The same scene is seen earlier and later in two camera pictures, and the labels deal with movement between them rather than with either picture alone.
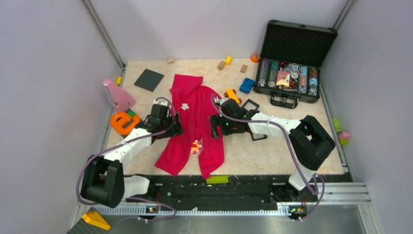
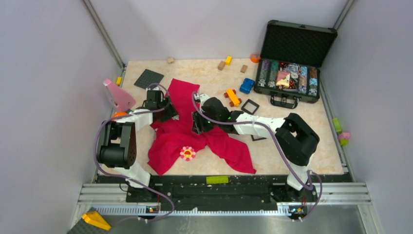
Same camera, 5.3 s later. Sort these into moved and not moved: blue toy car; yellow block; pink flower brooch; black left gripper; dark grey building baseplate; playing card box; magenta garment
Moved: black left gripper; magenta garment; pink flower brooch
Not moved: dark grey building baseplate; blue toy car; playing card box; yellow block
